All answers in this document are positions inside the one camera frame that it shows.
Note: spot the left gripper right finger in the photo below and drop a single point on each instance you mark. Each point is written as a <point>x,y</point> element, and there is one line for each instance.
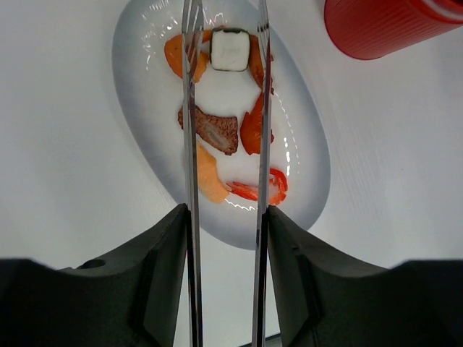
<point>325,297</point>

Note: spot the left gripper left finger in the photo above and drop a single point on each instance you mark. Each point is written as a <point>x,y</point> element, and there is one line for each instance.
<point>126,297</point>

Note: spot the brown fried shrimp piece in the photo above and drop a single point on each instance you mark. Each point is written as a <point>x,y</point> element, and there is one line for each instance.
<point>255,65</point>

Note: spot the orange fried food piece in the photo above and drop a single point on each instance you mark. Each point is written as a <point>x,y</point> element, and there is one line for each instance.
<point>173,54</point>

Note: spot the white sushi roll piece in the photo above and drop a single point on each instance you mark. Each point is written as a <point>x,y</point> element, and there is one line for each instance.
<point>229,49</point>

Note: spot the red cylindrical container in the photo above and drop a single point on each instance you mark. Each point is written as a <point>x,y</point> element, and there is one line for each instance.
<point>369,29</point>

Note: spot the metal tongs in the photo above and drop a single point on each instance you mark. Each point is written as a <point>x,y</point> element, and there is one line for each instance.
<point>192,34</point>

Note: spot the red shrimp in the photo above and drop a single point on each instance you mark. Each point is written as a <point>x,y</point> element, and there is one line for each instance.
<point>278,187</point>

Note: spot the pale orange salmon piece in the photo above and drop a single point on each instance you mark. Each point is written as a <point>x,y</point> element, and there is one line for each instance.
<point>208,180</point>

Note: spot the red carrot fan slice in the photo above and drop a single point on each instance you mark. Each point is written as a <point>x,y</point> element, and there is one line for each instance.
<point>251,128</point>

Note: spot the brown meat slice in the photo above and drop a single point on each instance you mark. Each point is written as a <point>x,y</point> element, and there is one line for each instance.
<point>221,132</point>

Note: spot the white oval plate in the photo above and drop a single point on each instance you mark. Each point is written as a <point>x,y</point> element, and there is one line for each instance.
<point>150,95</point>

